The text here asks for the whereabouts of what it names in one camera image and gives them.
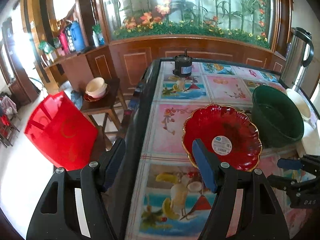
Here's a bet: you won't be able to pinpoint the dark green plastic basin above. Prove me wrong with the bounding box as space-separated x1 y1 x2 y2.
252 85 304 148

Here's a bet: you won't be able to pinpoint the cream plastic bowl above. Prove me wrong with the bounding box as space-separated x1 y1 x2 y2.
286 88 311 121

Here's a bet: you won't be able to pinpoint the red scalloped plate front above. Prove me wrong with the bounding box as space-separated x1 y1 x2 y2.
182 104 263 172

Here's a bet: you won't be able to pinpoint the small white bowl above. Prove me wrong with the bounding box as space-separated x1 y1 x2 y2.
296 122 320 158

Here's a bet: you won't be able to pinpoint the stacked bowls on stool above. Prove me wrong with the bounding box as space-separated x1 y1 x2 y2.
84 77 110 102

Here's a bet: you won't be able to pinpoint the red shopping bag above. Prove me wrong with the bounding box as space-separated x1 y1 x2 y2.
24 92 98 171

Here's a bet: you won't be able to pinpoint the floral fruit tablecloth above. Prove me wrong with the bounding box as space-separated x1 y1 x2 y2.
125 61 313 239

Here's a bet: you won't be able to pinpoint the wooden stool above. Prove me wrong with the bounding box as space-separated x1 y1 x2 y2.
80 77 127 150

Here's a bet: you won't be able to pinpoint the stainless steel thermos jug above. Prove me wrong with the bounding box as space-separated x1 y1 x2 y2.
280 27 314 91

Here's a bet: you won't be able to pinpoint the wooden sideboard cabinet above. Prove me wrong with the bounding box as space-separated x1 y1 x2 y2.
44 35 287 98

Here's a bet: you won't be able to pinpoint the blue thermos flask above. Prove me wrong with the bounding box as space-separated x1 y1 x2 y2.
69 21 86 52

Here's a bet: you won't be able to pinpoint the pink thermos flask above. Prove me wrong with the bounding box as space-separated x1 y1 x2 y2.
59 31 70 54

